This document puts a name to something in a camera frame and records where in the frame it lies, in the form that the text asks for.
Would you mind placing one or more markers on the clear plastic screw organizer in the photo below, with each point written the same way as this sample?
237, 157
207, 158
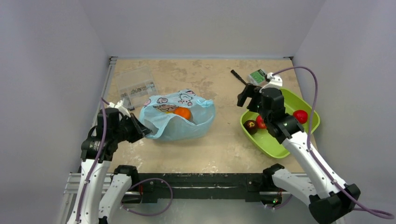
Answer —
135, 87

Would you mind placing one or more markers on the green white small box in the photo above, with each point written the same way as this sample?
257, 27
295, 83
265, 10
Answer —
257, 77

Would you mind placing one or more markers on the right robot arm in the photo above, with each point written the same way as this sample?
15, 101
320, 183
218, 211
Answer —
327, 196

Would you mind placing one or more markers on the dark red fake fruit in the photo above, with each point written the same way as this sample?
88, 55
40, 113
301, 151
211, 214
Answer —
251, 126

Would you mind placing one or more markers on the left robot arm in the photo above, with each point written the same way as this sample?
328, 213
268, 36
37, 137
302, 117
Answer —
94, 205

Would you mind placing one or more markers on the orange fake fruit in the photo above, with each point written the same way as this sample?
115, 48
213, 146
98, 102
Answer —
183, 112

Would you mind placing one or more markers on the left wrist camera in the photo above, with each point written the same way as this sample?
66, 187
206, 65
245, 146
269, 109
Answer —
119, 105

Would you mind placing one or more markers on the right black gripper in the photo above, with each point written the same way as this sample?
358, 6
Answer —
249, 94

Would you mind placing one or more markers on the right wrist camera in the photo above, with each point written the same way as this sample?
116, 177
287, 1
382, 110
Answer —
274, 81

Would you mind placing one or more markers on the green plastic bowl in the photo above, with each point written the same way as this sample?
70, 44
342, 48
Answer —
264, 141

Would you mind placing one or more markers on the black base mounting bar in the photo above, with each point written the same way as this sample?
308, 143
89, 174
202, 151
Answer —
150, 187

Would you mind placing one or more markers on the black T-handle tool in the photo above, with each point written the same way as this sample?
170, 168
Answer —
238, 77

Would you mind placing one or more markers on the blue plastic bag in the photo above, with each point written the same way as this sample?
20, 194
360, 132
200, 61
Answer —
157, 114

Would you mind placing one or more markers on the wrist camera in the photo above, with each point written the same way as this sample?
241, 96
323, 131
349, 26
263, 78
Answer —
119, 105
274, 81

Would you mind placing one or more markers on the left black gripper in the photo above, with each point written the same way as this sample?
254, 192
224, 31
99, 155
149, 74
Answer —
136, 135

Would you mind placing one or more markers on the red fake apple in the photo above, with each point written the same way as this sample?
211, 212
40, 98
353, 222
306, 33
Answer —
260, 122
301, 116

